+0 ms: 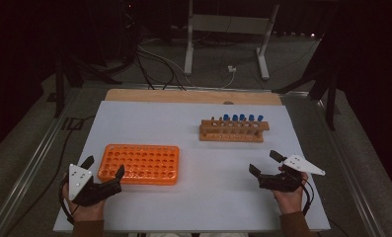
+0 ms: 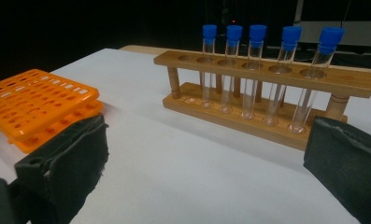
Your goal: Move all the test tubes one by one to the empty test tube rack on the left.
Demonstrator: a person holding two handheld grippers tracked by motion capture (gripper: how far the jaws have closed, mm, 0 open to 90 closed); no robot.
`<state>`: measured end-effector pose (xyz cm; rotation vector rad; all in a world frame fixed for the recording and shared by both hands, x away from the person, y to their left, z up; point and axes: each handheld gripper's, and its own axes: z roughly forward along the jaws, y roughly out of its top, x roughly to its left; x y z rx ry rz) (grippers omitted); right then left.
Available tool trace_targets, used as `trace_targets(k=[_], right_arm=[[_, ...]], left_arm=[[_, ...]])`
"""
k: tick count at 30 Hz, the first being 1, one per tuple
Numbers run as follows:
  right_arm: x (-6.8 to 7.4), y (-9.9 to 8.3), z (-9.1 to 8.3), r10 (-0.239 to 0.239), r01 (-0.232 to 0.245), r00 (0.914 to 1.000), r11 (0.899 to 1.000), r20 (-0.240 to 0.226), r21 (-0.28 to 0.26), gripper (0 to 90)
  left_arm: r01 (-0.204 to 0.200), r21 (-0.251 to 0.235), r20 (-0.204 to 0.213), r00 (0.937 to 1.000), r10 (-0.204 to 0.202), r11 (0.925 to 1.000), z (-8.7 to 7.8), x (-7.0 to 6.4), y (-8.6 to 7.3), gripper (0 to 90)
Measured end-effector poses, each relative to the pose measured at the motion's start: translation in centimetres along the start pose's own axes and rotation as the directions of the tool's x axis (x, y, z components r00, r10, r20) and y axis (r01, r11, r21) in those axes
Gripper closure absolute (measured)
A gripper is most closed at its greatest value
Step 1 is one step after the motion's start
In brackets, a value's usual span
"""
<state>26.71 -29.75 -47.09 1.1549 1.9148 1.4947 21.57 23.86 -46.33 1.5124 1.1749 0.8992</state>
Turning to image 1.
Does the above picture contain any white table mat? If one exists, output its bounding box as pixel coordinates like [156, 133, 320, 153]
[53, 100, 331, 233]

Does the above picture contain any person's right hand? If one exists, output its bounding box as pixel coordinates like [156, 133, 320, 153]
[272, 173, 309, 215]

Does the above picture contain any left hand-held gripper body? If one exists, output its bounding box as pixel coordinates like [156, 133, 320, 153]
[68, 163, 122, 207]

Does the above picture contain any white metal stand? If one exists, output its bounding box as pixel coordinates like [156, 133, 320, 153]
[183, 0, 280, 81]

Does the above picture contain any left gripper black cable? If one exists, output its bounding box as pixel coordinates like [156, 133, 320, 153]
[58, 179, 76, 225]

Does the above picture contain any white floor cable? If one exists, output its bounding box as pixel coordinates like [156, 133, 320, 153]
[137, 38, 236, 89]

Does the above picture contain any thin black floor cable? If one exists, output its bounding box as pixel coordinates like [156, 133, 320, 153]
[2, 115, 97, 237]

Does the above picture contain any black floor cable bundle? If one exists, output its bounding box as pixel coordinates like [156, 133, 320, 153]
[134, 48, 187, 92]

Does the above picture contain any person's left hand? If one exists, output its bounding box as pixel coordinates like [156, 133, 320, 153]
[63, 192, 106, 222]

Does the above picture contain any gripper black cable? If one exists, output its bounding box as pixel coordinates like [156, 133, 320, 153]
[293, 173, 316, 217]
[58, 179, 76, 225]

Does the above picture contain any black tripod stand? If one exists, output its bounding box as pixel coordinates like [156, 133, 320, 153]
[53, 48, 123, 119]
[272, 58, 340, 131]

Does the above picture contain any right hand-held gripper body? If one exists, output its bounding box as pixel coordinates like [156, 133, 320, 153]
[258, 154, 326, 193]

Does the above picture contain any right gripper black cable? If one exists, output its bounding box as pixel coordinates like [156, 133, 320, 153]
[293, 173, 316, 217]

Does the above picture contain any wooden test tube rack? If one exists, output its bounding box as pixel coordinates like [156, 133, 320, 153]
[198, 116, 271, 143]

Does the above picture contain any orange plastic test tube rack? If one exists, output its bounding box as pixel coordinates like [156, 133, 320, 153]
[97, 143, 181, 187]

